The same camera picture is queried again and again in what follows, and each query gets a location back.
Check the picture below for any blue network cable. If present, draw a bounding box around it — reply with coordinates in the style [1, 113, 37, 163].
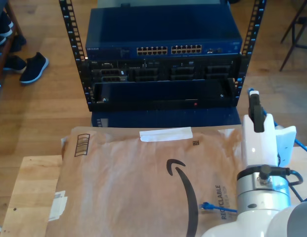
[198, 87, 307, 214]

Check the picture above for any black rack server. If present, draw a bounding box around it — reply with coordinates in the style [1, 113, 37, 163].
[80, 58, 243, 83]

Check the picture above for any brown packing paper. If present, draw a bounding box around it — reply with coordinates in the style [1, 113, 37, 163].
[45, 123, 245, 237]

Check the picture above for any white paper label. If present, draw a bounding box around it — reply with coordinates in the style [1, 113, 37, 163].
[48, 190, 69, 222]

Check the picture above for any dark sneaker white sole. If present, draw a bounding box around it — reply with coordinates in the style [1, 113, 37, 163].
[0, 11, 15, 47]
[19, 51, 50, 84]
[2, 54, 28, 74]

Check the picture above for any dark shoe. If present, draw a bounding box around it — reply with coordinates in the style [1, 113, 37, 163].
[9, 34, 27, 53]

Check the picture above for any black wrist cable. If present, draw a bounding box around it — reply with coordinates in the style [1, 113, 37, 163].
[258, 164, 307, 203]

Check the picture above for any blue network switch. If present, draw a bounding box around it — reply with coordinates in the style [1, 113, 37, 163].
[85, 7, 243, 60]

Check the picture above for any black rack frame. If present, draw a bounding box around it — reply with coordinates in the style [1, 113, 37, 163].
[58, 0, 267, 113]

